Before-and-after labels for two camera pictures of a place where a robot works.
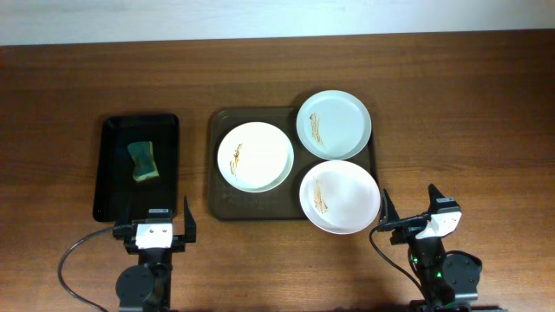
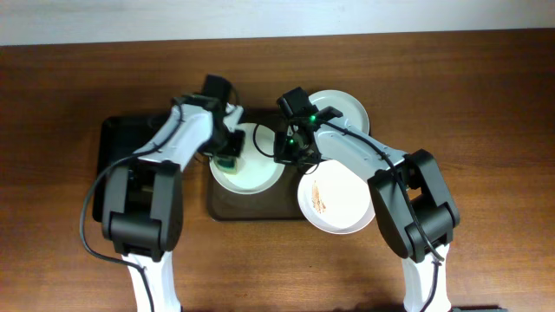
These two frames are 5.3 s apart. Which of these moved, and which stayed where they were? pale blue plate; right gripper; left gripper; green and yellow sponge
Moved: right gripper; left gripper; green and yellow sponge
Stayed: pale blue plate
